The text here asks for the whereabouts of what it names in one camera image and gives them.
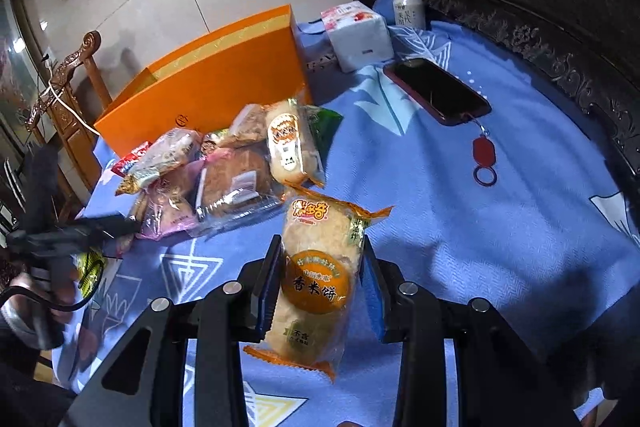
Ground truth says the red snack packet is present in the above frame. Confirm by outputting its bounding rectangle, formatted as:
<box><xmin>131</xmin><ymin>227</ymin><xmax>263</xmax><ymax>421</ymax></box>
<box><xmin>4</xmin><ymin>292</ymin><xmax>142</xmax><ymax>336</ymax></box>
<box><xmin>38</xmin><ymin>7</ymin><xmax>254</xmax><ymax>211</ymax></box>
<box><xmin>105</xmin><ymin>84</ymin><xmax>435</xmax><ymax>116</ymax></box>
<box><xmin>111</xmin><ymin>141</ymin><xmax>151</xmax><ymax>178</ymax></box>

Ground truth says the brown paper snack pack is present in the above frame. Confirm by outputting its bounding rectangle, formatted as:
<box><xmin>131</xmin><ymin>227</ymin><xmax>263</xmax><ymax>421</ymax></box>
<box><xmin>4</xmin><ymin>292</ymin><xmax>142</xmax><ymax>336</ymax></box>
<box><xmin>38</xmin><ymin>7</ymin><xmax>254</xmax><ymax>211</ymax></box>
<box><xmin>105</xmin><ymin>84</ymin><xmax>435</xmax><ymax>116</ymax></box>
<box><xmin>218</xmin><ymin>104</ymin><xmax>267</xmax><ymax>147</ymax></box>

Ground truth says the orange cardboard box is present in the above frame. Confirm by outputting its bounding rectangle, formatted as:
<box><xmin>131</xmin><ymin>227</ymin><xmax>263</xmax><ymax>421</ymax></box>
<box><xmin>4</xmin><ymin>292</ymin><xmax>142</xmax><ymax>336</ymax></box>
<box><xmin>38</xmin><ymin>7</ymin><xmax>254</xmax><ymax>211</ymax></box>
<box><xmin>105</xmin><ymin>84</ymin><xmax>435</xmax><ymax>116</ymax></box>
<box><xmin>96</xmin><ymin>4</ymin><xmax>312</xmax><ymax>156</ymax></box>

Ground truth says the white tissue pack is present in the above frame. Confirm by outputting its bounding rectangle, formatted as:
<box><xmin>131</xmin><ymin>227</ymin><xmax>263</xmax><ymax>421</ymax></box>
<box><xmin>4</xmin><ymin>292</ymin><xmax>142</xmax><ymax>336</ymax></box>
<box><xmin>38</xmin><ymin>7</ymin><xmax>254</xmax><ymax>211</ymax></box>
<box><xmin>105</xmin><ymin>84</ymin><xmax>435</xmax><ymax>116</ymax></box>
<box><xmin>321</xmin><ymin>1</ymin><xmax>394</xmax><ymax>72</ymax></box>

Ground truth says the drink can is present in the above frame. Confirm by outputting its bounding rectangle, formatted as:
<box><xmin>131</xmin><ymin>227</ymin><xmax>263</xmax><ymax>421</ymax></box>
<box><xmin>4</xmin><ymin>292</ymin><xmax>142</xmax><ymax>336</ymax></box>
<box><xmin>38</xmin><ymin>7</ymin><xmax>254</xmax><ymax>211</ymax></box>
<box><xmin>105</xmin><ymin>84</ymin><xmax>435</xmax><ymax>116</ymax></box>
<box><xmin>393</xmin><ymin>0</ymin><xmax>427</xmax><ymax>29</ymax></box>

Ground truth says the orange-label rice cracker pack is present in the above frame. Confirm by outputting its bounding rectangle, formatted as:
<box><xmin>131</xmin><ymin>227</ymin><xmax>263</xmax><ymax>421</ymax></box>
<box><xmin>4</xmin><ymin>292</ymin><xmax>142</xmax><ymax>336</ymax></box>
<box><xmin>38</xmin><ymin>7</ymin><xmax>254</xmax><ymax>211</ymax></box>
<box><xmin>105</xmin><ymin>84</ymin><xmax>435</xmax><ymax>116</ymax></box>
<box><xmin>266</xmin><ymin>98</ymin><xmax>326</xmax><ymax>186</ymax></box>

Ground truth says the white charging cable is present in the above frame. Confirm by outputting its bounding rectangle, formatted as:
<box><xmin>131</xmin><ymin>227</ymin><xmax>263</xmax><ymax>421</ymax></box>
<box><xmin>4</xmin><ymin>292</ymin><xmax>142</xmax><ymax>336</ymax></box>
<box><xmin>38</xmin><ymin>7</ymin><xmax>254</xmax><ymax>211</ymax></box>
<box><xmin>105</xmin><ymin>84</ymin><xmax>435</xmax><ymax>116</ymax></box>
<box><xmin>41</xmin><ymin>81</ymin><xmax>101</xmax><ymax>138</ymax></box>

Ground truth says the yellow green snack packet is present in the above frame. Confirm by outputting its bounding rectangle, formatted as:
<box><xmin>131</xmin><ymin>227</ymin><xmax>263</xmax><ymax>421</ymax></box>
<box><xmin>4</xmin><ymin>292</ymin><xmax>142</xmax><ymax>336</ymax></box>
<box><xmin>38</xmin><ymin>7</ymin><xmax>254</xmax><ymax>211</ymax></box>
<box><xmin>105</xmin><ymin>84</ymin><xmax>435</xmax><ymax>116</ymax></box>
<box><xmin>75</xmin><ymin>248</ymin><xmax>106</xmax><ymax>299</ymax></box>

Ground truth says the blue patterned tablecloth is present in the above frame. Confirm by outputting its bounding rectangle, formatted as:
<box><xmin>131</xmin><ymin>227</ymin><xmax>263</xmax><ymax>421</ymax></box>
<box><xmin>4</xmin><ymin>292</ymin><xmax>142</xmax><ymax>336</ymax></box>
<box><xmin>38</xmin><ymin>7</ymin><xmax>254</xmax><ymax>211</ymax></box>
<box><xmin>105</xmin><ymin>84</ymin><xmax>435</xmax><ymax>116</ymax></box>
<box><xmin>52</xmin><ymin>0</ymin><xmax>640</xmax><ymax>427</ymax></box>

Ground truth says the carved wooden chair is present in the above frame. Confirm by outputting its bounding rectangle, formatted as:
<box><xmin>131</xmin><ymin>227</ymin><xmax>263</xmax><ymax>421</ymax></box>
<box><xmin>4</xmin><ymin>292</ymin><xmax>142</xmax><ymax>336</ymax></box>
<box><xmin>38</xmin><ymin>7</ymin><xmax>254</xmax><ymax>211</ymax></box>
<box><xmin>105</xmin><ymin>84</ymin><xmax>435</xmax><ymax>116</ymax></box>
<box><xmin>25</xmin><ymin>30</ymin><xmax>113</xmax><ymax>192</ymax></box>

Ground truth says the person's left hand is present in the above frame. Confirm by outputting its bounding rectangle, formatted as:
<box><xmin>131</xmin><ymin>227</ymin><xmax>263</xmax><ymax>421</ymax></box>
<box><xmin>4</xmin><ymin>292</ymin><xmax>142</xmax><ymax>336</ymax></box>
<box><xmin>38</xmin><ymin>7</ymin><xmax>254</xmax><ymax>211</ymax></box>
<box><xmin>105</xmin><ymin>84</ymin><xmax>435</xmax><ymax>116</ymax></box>
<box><xmin>1</xmin><ymin>269</ymin><xmax>78</xmax><ymax>351</ymax></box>

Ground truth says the brown bread clear pack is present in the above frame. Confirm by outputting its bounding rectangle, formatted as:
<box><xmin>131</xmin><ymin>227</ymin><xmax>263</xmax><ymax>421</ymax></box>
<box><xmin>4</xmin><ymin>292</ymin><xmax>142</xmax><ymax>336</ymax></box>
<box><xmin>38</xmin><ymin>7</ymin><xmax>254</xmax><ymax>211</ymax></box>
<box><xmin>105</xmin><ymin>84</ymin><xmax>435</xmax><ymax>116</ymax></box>
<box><xmin>191</xmin><ymin>143</ymin><xmax>284</xmax><ymax>236</ymax></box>

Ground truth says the green tea snack packet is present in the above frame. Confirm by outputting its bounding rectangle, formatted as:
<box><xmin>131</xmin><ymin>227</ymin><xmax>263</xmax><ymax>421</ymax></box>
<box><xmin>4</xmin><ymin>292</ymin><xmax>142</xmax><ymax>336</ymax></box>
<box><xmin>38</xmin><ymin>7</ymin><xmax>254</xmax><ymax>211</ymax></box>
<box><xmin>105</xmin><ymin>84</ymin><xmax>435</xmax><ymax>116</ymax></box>
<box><xmin>305</xmin><ymin>105</ymin><xmax>343</xmax><ymax>165</ymax></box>

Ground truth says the white gold snack packet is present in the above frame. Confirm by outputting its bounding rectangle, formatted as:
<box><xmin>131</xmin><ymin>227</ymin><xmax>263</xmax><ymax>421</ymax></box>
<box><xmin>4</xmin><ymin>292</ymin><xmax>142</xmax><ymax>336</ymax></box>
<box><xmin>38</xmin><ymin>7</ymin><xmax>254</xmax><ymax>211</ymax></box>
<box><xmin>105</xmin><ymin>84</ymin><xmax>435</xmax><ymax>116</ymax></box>
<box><xmin>115</xmin><ymin>128</ymin><xmax>203</xmax><ymax>196</ymax></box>

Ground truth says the orange rice cracker pack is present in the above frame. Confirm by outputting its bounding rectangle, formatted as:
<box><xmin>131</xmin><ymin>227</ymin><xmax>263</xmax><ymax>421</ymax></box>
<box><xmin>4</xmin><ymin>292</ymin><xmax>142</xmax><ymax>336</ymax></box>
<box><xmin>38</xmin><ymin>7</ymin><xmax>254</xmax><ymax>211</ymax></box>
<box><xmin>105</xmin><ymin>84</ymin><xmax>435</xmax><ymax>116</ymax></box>
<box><xmin>244</xmin><ymin>185</ymin><xmax>392</xmax><ymax>379</ymax></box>

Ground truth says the pink snack bag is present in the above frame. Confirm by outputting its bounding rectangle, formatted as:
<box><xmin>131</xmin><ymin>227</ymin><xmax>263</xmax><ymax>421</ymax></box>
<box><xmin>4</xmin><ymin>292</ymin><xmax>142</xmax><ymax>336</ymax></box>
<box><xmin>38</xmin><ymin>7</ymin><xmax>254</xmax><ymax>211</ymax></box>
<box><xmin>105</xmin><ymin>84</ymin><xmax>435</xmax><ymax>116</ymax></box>
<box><xmin>129</xmin><ymin>159</ymin><xmax>204</xmax><ymax>241</ymax></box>

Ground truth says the dark red smartphone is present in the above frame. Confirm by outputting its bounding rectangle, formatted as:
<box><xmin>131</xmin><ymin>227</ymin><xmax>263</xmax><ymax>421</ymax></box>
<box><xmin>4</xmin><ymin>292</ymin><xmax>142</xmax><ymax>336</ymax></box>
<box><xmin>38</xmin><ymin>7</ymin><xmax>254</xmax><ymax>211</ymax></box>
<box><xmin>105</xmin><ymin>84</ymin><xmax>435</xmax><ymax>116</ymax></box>
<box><xmin>383</xmin><ymin>58</ymin><xmax>491</xmax><ymax>127</ymax></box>

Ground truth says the red phone strap ring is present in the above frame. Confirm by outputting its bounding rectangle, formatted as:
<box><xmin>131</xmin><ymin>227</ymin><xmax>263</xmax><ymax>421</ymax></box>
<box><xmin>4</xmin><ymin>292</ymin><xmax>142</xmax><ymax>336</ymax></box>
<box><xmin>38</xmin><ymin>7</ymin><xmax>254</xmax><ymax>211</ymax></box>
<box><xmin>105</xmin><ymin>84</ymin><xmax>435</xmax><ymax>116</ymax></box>
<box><xmin>462</xmin><ymin>110</ymin><xmax>499</xmax><ymax>188</ymax></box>

